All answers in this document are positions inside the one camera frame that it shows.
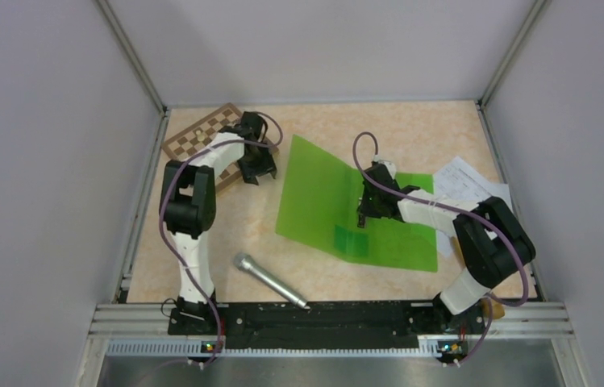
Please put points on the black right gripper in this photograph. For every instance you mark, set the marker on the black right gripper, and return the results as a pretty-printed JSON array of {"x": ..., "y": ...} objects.
[{"x": 365, "y": 210}]

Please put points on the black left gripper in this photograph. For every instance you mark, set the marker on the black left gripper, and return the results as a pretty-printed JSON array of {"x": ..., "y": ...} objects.
[{"x": 267, "y": 165}]

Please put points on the green plastic folder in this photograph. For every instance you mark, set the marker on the green plastic folder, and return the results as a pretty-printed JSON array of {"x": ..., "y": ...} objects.
[{"x": 318, "y": 208}]

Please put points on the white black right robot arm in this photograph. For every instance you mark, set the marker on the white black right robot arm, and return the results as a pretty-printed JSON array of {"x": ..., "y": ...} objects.
[{"x": 492, "y": 242}]

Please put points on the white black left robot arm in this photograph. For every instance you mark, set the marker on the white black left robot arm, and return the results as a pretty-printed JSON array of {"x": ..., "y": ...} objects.
[{"x": 188, "y": 203}]

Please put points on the white paper files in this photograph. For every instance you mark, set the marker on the white paper files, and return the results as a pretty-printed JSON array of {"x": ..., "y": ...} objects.
[{"x": 461, "y": 181}]

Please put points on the wooden chessboard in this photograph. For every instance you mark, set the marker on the wooden chessboard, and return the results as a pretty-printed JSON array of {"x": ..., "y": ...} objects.
[{"x": 194, "y": 139}]

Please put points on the silver microphone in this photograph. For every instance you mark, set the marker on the silver microphone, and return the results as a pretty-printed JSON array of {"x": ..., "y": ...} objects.
[{"x": 246, "y": 264}]

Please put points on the wooden rolling pin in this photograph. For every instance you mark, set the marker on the wooden rolling pin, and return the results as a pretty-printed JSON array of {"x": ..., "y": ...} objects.
[{"x": 496, "y": 310}]

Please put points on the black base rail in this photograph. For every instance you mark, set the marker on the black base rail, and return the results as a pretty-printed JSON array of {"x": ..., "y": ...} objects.
[{"x": 324, "y": 325}]

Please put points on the white slotted cable duct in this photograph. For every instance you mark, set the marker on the white slotted cable duct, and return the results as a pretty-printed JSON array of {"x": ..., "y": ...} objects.
[{"x": 199, "y": 349}]

